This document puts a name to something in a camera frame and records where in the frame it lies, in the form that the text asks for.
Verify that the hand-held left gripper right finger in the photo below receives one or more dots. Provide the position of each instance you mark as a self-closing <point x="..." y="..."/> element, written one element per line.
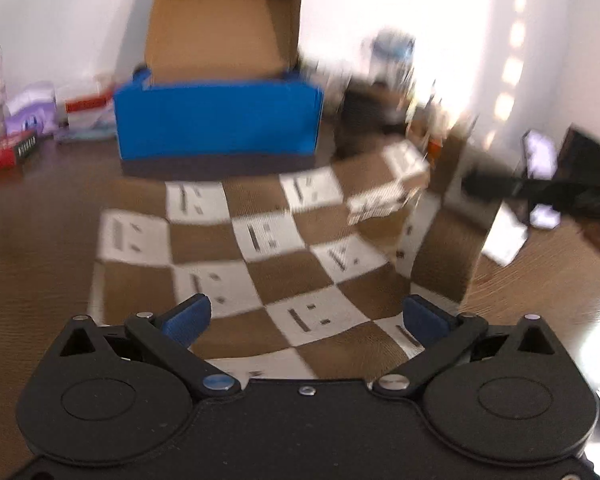
<point x="422" y="320"/>

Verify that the black case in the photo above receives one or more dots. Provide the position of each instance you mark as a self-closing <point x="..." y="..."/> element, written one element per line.
<point x="590" y="152"/>

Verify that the white paper napkin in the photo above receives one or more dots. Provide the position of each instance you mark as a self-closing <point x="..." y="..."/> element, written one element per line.
<point x="505" y="237"/>

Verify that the clear plastic bottle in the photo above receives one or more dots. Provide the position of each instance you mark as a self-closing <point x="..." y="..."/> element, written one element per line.
<point x="392" y="57"/>

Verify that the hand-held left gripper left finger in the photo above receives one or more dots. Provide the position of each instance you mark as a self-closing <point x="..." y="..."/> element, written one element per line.
<point x="187" y="317"/>

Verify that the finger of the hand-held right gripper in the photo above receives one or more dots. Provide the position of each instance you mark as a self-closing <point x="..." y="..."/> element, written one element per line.
<point x="487" y="180"/>

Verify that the smartphone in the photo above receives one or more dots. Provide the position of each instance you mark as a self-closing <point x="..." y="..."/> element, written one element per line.
<point x="540" y="152"/>

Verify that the red and white box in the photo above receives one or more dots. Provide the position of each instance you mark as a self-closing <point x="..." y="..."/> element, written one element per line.
<point x="82" y="107"/>

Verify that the brown clay pot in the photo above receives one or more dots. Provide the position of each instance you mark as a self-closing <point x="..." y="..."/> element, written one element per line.
<point x="370" y="115"/>

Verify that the purple tissue packet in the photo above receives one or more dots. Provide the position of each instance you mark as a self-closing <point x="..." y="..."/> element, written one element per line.
<point x="30" y="115"/>

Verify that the blue cardboard box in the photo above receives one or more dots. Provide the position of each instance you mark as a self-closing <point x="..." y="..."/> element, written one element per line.
<point x="215" y="120"/>

